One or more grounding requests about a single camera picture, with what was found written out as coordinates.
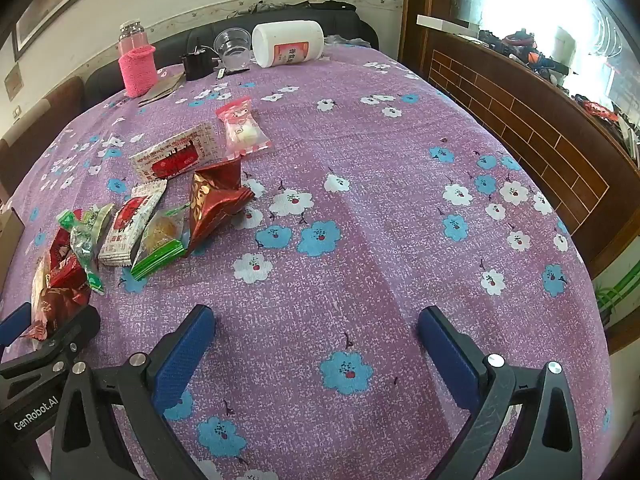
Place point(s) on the purple floral tablecloth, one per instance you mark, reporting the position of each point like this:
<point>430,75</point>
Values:
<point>350,185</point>

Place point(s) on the pile of dark assorted items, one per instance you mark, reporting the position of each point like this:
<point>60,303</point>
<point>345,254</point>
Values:
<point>530,50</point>

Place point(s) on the pink knit-sleeved bottle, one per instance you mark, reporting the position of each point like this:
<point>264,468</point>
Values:
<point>137,70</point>

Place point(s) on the green-edged pastry packet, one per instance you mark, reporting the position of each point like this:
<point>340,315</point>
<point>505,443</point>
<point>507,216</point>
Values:
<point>160,240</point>

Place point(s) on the pink white candy packet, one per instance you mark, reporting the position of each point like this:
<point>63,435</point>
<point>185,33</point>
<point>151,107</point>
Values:
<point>242,130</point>

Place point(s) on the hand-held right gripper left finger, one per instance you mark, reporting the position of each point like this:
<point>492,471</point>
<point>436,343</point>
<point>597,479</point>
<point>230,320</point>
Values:
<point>182,360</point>

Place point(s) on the wall light switch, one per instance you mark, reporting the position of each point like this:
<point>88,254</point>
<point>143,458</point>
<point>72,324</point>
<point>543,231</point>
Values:
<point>16,112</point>

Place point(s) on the black sofa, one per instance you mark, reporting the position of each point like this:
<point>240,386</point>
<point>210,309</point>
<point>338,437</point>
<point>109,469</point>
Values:
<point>350,22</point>

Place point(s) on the small wall plaque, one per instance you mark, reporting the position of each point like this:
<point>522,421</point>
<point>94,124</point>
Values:
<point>12,82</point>

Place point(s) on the green clear candy packet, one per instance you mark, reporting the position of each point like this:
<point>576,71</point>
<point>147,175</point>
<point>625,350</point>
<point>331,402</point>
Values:
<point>82,250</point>

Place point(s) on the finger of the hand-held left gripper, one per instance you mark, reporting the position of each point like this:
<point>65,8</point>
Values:
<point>15,321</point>
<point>70,332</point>

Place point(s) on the small white red snack packet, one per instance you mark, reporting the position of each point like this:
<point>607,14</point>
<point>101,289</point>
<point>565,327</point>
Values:
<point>127,225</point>

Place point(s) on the clear plastic cup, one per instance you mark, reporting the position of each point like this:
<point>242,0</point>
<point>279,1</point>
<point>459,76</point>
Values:
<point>232,50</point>

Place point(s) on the large white red snack packet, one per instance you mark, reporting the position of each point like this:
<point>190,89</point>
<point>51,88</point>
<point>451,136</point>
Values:
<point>172,157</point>

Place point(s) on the brown upholstered chair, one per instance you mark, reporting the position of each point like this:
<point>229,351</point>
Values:
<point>45,110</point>

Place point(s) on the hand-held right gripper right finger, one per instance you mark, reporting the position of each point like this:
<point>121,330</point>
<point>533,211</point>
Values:
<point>450,355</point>

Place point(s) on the framed wall picture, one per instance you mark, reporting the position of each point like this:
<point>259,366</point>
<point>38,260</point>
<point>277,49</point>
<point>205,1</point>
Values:
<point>60,0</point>

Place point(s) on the small black charger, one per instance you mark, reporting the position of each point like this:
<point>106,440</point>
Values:
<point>197,66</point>

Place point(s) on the wooden counter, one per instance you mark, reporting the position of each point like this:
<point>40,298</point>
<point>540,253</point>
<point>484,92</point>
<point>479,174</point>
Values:
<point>525,125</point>

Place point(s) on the cardboard box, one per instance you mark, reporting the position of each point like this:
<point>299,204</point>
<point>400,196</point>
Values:
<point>7,245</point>

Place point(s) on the dark red crinkled snack packet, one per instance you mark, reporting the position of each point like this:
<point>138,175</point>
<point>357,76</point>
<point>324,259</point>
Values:
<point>55,307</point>

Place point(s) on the white plastic jar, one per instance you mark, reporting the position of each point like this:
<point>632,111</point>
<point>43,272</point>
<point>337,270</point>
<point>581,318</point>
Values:
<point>290,40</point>

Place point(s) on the green plant leaves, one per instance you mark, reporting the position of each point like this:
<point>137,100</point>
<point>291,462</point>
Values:
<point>612,295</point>

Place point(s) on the dark red gold pyramid packet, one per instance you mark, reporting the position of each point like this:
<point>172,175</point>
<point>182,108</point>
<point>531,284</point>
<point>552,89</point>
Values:
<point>215,200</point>

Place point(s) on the brown booklet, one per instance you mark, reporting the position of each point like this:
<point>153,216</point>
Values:
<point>162,90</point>

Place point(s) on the flat white box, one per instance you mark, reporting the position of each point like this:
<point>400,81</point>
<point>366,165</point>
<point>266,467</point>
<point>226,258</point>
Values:
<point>445,21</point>

